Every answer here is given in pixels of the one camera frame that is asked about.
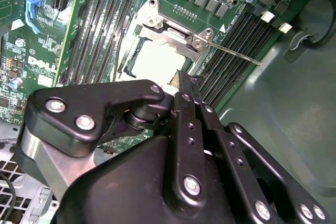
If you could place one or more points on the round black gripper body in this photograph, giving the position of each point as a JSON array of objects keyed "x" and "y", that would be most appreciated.
[{"x": 118, "y": 182}]

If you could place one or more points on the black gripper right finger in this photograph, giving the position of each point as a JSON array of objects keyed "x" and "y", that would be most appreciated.
[{"x": 233, "y": 153}]

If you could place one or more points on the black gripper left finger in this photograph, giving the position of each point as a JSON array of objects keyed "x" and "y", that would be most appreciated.
[{"x": 78, "y": 108}]

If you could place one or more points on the silver topped CPU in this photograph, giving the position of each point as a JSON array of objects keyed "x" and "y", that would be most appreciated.
[{"x": 157, "y": 64}]

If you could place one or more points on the metal socket cover frame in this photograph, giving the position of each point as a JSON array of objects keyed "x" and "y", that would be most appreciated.
[{"x": 170, "y": 43}]

